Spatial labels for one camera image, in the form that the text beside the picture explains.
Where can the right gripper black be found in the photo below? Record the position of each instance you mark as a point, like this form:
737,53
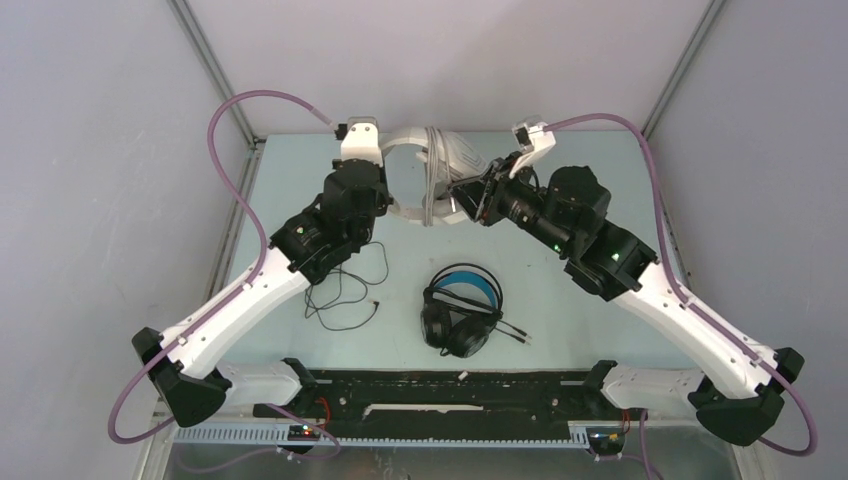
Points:
496,181

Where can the white over-ear headphones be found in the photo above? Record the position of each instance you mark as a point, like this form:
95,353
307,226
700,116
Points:
447,157

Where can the black and blue gaming headset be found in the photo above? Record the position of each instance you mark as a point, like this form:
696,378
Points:
462,305

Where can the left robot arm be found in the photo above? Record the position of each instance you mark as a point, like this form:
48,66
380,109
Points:
185,359

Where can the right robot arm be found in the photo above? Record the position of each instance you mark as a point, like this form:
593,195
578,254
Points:
735,389

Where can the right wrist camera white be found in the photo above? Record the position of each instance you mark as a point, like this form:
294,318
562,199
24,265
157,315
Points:
534,141

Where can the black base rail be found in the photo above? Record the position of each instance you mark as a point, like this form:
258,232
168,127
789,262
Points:
457,406

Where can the aluminium frame post right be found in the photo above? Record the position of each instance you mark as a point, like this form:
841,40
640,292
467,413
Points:
691,50

